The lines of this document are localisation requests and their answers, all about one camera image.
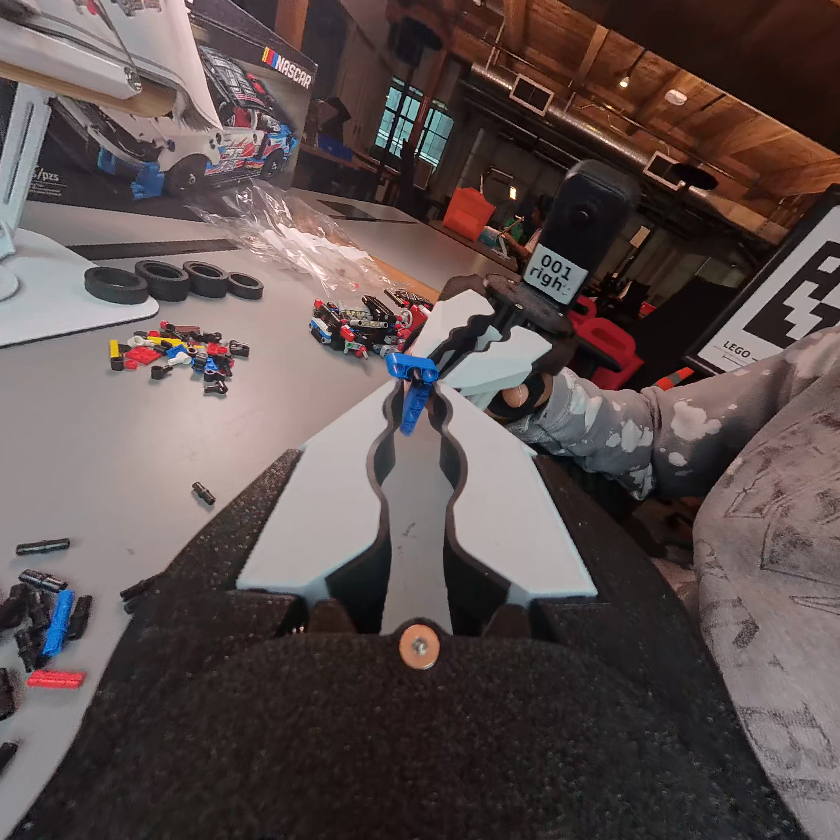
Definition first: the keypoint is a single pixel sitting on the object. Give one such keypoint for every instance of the toy race car box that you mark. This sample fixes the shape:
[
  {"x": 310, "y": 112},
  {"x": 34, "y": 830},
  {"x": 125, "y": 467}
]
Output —
[{"x": 275, "y": 105}]

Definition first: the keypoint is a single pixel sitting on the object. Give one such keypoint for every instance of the partly built toy car chassis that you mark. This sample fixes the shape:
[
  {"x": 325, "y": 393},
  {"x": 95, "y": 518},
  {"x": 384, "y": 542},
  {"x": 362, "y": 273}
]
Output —
[{"x": 358, "y": 321}]

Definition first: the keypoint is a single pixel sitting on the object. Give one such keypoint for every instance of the long blue toy pin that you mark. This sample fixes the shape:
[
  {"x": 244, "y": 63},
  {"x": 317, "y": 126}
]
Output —
[{"x": 59, "y": 620}]

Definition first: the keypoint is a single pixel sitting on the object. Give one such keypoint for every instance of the arched window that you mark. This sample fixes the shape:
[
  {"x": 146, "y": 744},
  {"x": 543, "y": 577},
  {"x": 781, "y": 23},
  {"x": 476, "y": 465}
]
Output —
[{"x": 420, "y": 121}]

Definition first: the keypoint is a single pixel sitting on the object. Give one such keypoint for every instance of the white air vent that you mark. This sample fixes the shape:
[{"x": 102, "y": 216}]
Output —
[
  {"x": 659, "y": 169},
  {"x": 533, "y": 93}
]

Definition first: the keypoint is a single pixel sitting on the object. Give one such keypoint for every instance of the brown cardboard box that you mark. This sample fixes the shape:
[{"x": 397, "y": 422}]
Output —
[{"x": 328, "y": 118}]

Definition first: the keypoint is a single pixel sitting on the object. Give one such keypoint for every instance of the person's grey printed hoodie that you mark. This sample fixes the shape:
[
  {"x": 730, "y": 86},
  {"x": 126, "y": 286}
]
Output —
[{"x": 787, "y": 590}]

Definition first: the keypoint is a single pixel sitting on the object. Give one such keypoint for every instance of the pile of black pins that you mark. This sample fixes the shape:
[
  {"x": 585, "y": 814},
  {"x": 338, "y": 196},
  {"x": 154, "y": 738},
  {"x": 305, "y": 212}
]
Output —
[{"x": 29, "y": 610}]

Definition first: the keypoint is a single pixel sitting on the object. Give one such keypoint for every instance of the orange plastic bin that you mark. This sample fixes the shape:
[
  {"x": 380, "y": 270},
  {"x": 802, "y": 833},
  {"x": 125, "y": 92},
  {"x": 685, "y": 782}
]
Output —
[{"x": 467, "y": 213}]

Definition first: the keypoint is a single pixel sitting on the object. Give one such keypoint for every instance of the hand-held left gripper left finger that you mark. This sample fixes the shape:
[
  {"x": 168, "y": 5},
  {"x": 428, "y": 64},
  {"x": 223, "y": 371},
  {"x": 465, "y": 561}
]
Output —
[{"x": 308, "y": 518}]

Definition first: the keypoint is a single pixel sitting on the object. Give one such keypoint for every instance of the long red toy pin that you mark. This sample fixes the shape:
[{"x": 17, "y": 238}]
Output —
[{"x": 56, "y": 679}]

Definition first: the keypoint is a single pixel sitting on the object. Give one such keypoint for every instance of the blue toy brick beam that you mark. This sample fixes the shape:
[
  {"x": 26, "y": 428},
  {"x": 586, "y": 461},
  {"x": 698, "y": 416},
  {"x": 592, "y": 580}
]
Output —
[{"x": 413, "y": 407}]

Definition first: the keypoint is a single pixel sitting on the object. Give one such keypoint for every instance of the person's right forearm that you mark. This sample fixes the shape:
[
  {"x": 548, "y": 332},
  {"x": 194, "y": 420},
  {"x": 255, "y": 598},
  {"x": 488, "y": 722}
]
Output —
[{"x": 656, "y": 433}]

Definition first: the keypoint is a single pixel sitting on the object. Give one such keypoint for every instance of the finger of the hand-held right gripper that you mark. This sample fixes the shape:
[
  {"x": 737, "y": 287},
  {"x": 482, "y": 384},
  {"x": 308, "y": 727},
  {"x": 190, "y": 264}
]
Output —
[
  {"x": 505, "y": 361},
  {"x": 453, "y": 321}
]

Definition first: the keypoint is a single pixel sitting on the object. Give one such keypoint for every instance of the grey desk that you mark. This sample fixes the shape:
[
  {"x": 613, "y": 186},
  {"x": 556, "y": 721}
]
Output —
[{"x": 262, "y": 433}]

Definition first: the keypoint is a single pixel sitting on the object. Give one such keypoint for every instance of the black rubber toy tyre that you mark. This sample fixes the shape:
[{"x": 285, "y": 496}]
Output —
[
  {"x": 167, "y": 281},
  {"x": 115, "y": 285},
  {"x": 246, "y": 287},
  {"x": 207, "y": 279}
]

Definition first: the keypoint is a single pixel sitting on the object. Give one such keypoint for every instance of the framed black-white marker sign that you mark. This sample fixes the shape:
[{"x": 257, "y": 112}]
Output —
[{"x": 774, "y": 308}]

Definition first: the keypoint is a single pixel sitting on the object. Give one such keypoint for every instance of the blue plastic bin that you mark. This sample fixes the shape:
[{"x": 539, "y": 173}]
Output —
[{"x": 336, "y": 148}]

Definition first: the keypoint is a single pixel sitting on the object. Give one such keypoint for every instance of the metal air duct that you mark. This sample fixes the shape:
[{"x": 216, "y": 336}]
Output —
[{"x": 590, "y": 115}]

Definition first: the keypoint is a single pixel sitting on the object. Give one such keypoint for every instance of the white book stand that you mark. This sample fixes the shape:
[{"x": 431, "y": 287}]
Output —
[{"x": 65, "y": 302}]

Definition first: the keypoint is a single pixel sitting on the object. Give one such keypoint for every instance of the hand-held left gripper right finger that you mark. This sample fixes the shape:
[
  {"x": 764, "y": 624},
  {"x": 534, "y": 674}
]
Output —
[{"x": 518, "y": 518}]

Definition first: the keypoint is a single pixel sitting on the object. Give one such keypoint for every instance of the pile of colourful toy bricks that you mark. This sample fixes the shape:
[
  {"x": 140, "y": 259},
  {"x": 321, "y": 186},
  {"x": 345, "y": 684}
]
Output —
[{"x": 177, "y": 351}]

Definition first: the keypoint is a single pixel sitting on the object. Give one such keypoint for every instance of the person's right hand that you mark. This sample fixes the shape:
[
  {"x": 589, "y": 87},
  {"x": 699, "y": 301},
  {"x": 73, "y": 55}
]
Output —
[{"x": 518, "y": 397}]

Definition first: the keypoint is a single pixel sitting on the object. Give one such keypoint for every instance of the black disc on pole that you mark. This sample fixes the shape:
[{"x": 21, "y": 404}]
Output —
[
  {"x": 413, "y": 33},
  {"x": 695, "y": 176}
]

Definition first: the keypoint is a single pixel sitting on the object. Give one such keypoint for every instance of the clear plastic bags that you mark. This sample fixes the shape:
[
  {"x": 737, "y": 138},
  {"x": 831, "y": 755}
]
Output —
[{"x": 295, "y": 243}]

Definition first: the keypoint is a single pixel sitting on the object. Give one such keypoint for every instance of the white smoke detector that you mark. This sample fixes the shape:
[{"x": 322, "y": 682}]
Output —
[{"x": 676, "y": 97}]

